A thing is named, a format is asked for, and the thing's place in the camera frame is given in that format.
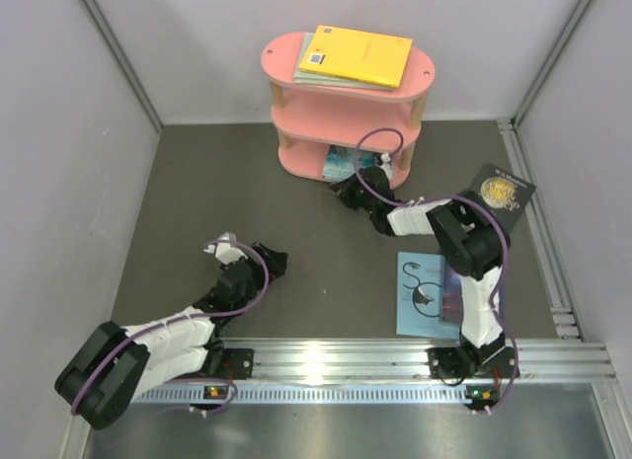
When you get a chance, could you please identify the teal ocean cover book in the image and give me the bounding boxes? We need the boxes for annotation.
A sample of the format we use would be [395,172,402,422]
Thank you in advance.
[322,145,380,182]

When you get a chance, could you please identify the light blue thin book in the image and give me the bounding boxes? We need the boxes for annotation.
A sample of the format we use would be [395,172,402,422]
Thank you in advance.
[395,252,459,341]

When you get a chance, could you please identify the grey-green book with black circle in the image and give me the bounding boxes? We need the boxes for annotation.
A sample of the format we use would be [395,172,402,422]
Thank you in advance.
[293,33,394,92]

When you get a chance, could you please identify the yellow book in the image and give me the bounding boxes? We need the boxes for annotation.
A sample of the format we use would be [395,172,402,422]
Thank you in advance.
[298,25,413,89]

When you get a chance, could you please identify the purple blue cover book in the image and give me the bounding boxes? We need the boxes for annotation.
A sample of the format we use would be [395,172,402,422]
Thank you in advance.
[439,263,463,327]

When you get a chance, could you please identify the black book with gold moon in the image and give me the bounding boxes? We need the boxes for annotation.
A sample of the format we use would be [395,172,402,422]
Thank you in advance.
[471,163,536,233]

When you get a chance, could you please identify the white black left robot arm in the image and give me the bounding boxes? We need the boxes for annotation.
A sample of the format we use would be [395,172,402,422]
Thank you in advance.
[54,233,289,430]

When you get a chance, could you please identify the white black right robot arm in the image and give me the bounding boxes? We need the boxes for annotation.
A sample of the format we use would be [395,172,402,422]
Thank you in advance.
[328,167,517,386]

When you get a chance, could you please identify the pink three-tier shelf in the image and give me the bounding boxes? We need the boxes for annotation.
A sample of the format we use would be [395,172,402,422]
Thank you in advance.
[261,32,435,188]

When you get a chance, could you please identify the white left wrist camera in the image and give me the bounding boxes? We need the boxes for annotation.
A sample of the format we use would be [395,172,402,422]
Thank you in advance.
[203,232,246,265]

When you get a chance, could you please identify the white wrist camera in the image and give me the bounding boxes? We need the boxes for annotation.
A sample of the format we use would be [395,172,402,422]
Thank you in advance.
[203,232,246,265]
[375,152,394,182]

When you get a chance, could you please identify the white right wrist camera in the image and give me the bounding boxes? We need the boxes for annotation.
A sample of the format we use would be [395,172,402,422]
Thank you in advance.
[375,152,394,182]

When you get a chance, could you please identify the aluminium mounting rail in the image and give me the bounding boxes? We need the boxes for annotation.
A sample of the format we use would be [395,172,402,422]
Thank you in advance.
[224,339,616,385]

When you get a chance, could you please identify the perforated grey cable duct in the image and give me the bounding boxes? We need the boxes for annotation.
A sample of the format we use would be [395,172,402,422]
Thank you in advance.
[134,384,498,406]

